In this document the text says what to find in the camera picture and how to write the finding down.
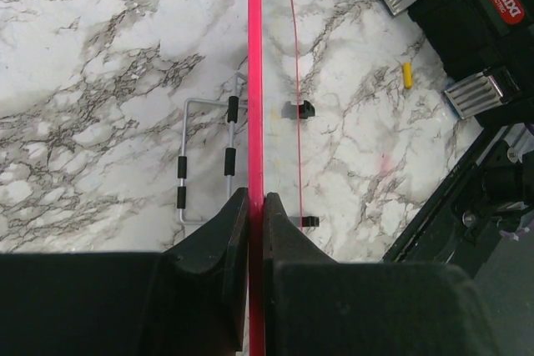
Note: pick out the yellow marker cap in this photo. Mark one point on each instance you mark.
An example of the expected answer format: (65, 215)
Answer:
(407, 75)

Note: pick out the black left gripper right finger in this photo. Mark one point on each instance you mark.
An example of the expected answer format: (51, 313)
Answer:
(317, 306)

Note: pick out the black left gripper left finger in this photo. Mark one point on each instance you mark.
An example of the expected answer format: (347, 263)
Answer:
(187, 300)

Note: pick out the black whiteboard clip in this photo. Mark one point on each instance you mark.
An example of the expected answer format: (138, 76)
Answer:
(304, 110)
(306, 221)

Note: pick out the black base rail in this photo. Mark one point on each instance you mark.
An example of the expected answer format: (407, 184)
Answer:
(480, 219)

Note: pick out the wire whiteboard stand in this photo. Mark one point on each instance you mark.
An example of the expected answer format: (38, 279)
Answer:
(208, 152)

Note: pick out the black toolbox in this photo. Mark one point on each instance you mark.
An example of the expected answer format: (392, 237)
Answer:
(486, 48)

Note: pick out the pink framed whiteboard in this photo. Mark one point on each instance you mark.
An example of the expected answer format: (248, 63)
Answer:
(273, 136)

